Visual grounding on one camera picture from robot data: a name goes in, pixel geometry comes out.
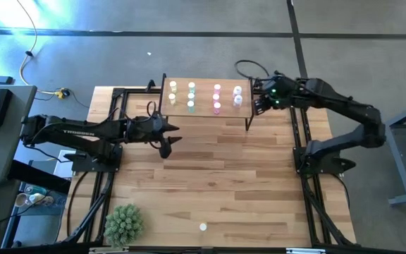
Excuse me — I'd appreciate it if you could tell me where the grey desk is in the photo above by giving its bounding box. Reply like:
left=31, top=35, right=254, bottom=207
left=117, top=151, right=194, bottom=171
left=0, top=84, right=38, bottom=185

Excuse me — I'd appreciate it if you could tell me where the yellow black plug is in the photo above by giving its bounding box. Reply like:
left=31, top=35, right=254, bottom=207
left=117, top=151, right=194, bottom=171
left=54, top=87, right=71, bottom=100

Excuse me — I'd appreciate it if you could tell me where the white cup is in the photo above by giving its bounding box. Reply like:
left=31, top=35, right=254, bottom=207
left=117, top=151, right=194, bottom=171
left=14, top=192, right=30, bottom=207

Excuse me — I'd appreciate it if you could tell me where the green artificial plant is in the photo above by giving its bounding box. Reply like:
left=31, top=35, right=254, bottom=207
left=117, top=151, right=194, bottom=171
left=103, top=203, right=146, bottom=248

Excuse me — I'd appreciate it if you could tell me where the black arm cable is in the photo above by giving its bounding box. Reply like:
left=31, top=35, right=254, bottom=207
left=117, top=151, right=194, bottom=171
left=106, top=100, right=161, bottom=151
left=234, top=59, right=271, bottom=81

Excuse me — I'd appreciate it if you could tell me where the silver bracket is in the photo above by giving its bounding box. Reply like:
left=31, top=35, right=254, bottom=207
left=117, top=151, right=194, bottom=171
left=89, top=246, right=130, bottom=253
left=285, top=248, right=326, bottom=254

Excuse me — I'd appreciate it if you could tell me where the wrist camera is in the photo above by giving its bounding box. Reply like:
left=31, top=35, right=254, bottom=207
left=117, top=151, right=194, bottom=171
left=263, top=78, right=282, bottom=93
left=132, top=119, right=153, bottom=140

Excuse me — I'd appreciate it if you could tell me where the black aluminium table frame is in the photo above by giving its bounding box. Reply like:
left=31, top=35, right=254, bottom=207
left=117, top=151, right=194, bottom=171
left=60, top=86, right=358, bottom=250

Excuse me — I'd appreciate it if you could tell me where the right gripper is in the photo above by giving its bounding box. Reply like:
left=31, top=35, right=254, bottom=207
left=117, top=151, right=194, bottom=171
left=252, top=85, right=297, bottom=116

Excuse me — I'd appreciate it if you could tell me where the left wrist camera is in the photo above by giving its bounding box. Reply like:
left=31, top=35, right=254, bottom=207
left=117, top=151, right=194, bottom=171
left=132, top=119, right=153, bottom=140

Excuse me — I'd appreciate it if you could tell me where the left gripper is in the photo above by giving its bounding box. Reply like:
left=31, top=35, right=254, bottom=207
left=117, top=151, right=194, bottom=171
left=125, top=111, right=183, bottom=160

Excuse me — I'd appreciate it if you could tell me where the wooden shelf black frame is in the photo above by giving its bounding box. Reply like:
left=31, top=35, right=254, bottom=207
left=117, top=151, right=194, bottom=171
left=159, top=73, right=257, bottom=131

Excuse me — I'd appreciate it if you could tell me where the teal drink bottle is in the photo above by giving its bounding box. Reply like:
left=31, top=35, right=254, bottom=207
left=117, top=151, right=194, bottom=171
left=25, top=185, right=48, bottom=195

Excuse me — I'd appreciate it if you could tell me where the white drink bottle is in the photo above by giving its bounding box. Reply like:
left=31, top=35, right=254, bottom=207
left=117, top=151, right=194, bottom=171
left=29, top=193, right=54, bottom=207

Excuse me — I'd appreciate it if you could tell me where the white floor cable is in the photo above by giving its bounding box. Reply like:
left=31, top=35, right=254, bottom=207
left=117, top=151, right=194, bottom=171
left=15, top=0, right=70, bottom=96

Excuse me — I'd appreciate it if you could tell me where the grey metal cart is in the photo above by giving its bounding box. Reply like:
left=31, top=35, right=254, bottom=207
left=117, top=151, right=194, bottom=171
left=379, top=97, right=406, bottom=207

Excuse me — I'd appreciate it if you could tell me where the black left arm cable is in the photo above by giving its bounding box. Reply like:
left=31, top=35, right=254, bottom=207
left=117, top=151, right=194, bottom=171
left=106, top=100, right=161, bottom=151

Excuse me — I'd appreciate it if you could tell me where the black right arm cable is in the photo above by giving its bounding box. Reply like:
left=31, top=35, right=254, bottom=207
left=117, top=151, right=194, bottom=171
left=234, top=59, right=271, bottom=81

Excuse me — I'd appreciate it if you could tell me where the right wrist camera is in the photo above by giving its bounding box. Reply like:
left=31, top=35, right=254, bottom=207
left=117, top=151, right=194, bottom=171
left=263, top=78, right=282, bottom=93

